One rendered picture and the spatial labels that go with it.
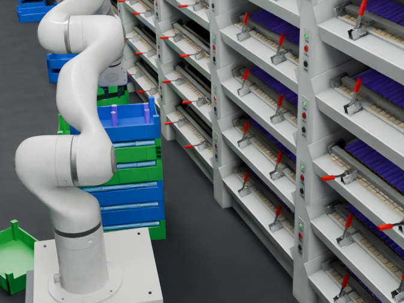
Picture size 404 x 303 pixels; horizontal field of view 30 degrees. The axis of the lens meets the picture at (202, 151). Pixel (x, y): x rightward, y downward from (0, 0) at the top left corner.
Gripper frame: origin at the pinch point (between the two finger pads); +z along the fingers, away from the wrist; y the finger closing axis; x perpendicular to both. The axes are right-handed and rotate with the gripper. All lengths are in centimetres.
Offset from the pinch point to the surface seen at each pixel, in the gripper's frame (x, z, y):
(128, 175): -23.0, 18.5, 2.9
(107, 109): 2.1, 11.0, -2.6
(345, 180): -72, -34, 57
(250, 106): -19.2, -7.3, 44.3
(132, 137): -16.9, 5.5, 5.1
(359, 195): -79, -35, 59
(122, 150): -18.8, 9.7, 1.5
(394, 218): -91, -41, 63
